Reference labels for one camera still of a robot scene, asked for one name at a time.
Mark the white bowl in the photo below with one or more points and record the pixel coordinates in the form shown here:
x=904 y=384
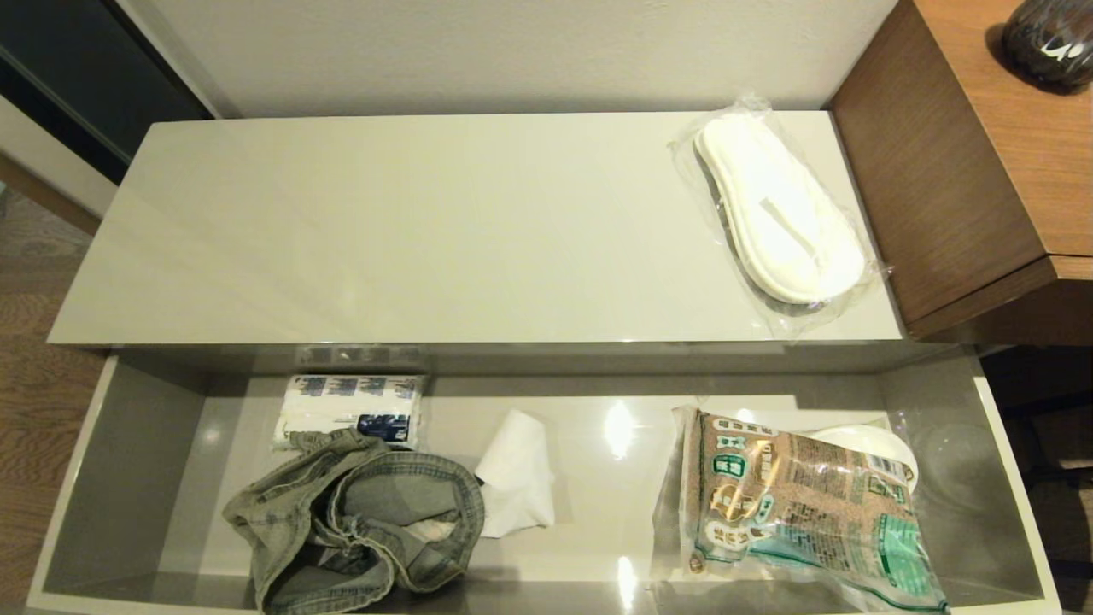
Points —
x=879 y=448

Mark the wooden skirting board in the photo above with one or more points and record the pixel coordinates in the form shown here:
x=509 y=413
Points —
x=47 y=196

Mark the dark door panel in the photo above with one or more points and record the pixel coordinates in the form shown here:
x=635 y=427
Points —
x=77 y=77

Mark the glossy white low cabinet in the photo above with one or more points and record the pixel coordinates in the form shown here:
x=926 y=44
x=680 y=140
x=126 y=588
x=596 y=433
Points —
x=384 y=231

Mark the white slippers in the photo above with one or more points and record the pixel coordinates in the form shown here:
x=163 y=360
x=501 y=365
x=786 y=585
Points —
x=777 y=205

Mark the brown green snack bag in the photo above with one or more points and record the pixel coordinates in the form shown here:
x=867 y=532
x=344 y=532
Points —
x=794 y=512

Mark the brown wooden desk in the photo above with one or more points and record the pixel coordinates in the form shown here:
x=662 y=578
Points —
x=948 y=162

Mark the white tissue pack blue print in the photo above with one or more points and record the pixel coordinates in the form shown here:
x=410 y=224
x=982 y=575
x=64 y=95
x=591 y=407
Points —
x=341 y=410

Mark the faded denim jeans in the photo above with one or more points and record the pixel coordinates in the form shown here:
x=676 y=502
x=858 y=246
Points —
x=367 y=504

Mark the dark glass vase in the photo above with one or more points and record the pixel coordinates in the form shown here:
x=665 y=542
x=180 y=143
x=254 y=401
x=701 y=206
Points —
x=1050 y=43

